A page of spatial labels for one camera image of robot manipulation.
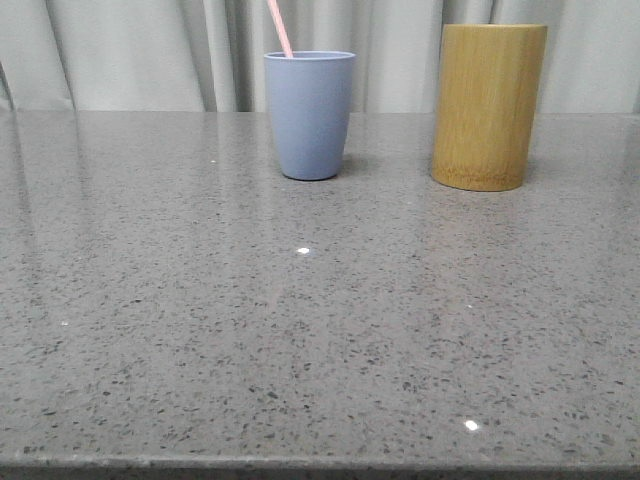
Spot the blue plastic cup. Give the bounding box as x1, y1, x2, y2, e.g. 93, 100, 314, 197
264, 51, 356, 181

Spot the bamboo wooden cup holder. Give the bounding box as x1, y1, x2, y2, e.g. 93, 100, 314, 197
431, 24, 547, 192

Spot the grey white curtain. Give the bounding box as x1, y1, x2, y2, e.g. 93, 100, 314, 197
1, 1, 639, 113

